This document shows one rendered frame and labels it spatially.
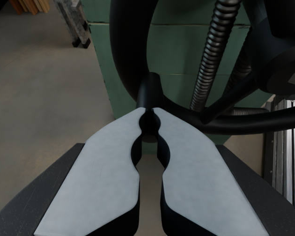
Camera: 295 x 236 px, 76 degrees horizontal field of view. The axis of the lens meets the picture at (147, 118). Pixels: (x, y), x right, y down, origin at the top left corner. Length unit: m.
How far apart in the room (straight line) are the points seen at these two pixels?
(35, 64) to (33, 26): 0.40
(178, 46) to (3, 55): 1.38
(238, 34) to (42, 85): 1.13
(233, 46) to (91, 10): 0.26
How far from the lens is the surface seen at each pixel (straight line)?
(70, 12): 1.33
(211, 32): 0.24
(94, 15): 0.36
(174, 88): 0.48
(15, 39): 1.72
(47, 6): 1.89
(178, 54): 0.41
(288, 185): 0.86
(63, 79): 1.30
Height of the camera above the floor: 0.92
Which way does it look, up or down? 61 degrees down
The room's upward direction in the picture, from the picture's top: 2 degrees clockwise
